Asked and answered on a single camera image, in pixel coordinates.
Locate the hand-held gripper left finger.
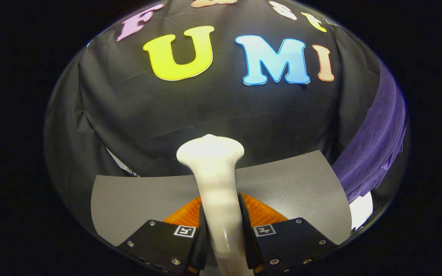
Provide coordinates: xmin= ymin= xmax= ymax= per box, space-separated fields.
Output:
xmin=117 ymin=196 xmax=209 ymax=274

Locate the white garment steamer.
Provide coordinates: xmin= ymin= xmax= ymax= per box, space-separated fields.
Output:
xmin=176 ymin=134 xmax=245 ymax=276

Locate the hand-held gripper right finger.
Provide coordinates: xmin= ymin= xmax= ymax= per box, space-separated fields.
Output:
xmin=237 ymin=193 xmax=338 ymax=273

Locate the grey cabinet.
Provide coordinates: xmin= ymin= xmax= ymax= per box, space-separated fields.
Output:
xmin=91 ymin=150 xmax=353 ymax=246

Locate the purple corduroy jacket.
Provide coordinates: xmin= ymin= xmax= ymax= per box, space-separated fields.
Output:
xmin=331 ymin=61 xmax=407 ymax=203

